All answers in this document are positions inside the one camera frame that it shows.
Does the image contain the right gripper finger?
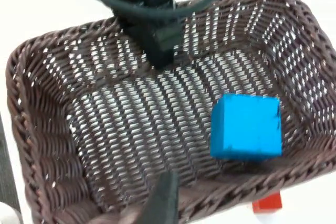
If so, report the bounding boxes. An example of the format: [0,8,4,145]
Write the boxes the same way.
[140,171,180,224]

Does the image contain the dark brown wicker basket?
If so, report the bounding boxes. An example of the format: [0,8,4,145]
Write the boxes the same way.
[5,0,336,224]

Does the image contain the red block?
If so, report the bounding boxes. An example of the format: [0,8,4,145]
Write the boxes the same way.
[251,193,284,214]

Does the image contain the large blue cube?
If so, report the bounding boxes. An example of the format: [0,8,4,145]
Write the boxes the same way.
[209,93,284,162]

